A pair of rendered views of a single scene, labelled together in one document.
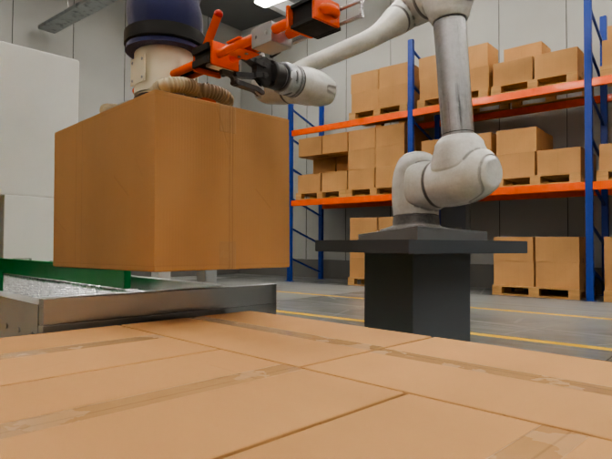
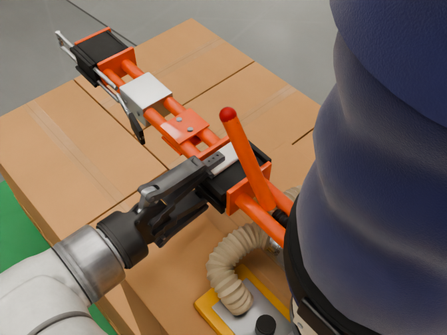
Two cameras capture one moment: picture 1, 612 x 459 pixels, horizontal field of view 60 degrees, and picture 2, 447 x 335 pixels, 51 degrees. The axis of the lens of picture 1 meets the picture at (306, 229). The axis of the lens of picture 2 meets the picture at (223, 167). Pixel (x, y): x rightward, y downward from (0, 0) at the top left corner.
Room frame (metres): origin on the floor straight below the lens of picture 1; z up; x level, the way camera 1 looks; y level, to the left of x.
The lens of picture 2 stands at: (1.76, 0.24, 1.75)
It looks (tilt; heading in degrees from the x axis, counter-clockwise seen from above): 52 degrees down; 183
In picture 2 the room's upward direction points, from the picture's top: straight up
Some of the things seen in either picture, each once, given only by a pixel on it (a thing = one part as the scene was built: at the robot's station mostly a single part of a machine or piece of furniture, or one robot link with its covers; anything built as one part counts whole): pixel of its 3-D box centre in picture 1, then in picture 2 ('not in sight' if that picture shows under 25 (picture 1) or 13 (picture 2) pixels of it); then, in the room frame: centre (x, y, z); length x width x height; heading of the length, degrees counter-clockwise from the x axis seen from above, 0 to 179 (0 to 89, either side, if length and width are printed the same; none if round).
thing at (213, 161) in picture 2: not in sight; (208, 160); (1.35, 0.20, 1.24); 0.05 x 0.01 x 0.03; 136
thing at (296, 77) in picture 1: (286, 79); (92, 261); (1.50, 0.06, 1.20); 0.09 x 0.06 x 0.09; 46
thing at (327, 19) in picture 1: (312, 16); (106, 56); (1.09, -0.01, 1.20); 0.08 x 0.07 x 0.05; 45
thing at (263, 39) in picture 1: (271, 38); (147, 99); (1.19, 0.08, 1.20); 0.07 x 0.07 x 0.04; 45
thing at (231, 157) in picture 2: not in sight; (222, 159); (1.33, 0.22, 1.22); 0.07 x 0.03 x 0.01; 136
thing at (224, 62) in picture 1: (216, 60); (231, 173); (1.34, 0.23, 1.20); 0.10 x 0.08 x 0.06; 135
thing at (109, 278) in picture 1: (58, 269); not in sight; (2.70, 1.25, 0.60); 1.60 x 0.11 x 0.09; 46
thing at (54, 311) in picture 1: (177, 300); not in sight; (1.45, 0.35, 0.58); 0.70 x 0.03 x 0.06; 136
